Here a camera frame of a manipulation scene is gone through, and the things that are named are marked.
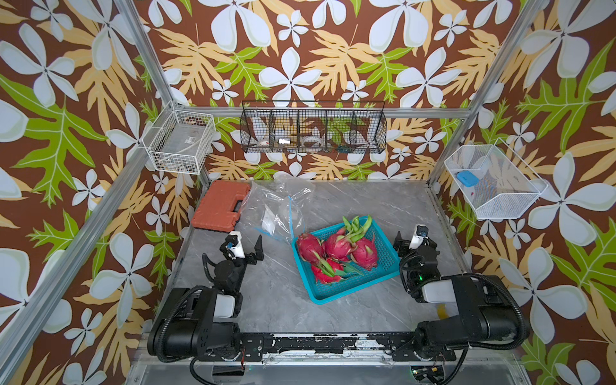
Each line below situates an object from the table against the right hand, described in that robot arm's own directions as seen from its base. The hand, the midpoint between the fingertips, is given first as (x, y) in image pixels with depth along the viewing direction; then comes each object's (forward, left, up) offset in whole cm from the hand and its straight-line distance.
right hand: (410, 233), depth 90 cm
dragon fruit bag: (-7, +19, 0) cm, 20 cm away
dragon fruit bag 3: (-9, +39, +5) cm, 40 cm away
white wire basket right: (+8, -27, +18) cm, 33 cm away
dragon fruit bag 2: (-6, +28, +3) cm, 29 cm away
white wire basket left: (+24, +86, +26) cm, 93 cm away
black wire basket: (+39, +37, +22) cm, 58 cm away
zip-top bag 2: (+5, +49, +4) cm, 49 cm away
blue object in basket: (+13, -19, +16) cm, 28 cm away
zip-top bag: (+18, +58, +5) cm, 60 cm away
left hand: (-3, +61, +4) cm, 62 cm away
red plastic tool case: (+17, +78, -4) cm, 80 cm away
